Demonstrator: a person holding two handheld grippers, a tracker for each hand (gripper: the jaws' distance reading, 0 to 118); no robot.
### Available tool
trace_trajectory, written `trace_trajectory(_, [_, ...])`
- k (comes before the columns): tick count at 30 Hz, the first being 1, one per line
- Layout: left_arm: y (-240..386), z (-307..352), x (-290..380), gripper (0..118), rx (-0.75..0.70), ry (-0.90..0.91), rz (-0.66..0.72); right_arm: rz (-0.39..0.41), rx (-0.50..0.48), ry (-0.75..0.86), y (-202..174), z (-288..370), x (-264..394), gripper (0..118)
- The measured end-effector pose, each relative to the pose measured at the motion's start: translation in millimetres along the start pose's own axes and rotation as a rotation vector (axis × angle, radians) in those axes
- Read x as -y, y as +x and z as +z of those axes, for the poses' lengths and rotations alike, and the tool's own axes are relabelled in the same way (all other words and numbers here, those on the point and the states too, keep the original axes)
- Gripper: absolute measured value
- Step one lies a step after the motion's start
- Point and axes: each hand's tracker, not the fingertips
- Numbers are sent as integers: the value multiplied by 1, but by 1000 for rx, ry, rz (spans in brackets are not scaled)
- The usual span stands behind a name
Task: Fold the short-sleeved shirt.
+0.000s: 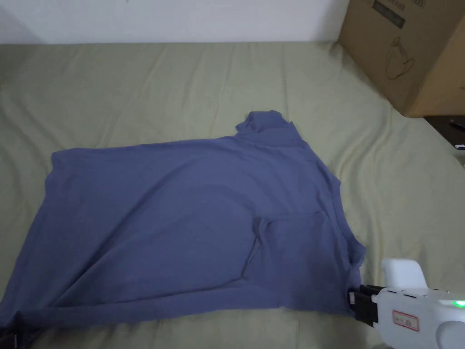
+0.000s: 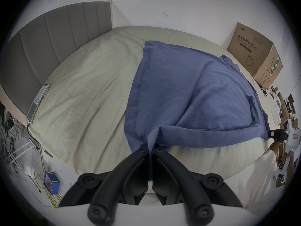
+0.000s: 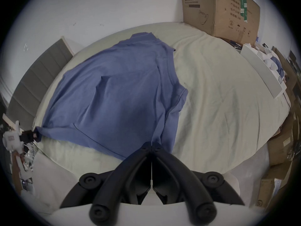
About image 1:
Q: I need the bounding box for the dark bedside table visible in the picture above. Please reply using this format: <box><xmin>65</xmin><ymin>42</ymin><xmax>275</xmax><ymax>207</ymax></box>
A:
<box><xmin>423</xmin><ymin>115</ymin><xmax>465</xmax><ymax>160</ymax></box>

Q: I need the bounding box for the brown cardboard carton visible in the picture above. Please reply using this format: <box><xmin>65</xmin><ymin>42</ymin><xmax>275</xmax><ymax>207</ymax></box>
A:
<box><xmin>337</xmin><ymin>0</ymin><xmax>465</xmax><ymax>118</ymax></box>

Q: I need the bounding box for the bed with pale green sheet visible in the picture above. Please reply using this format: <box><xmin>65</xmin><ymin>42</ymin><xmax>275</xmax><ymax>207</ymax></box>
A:
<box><xmin>0</xmin><ymin>40</ymin><xmax>465</xmax><ymax>349</ymax></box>

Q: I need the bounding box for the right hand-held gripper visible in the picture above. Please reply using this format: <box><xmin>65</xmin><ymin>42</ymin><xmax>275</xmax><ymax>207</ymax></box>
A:
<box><xmin>347</xmin><ymin>258</ymin><xmax>465</xmax><ymax>349</ymax></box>

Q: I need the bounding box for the blue shirt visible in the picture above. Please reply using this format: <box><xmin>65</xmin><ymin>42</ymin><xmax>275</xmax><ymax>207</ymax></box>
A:
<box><xmin>0</xmin><ymin>110</ymin><xmax>366</xmax><ymax>329</ymax></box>

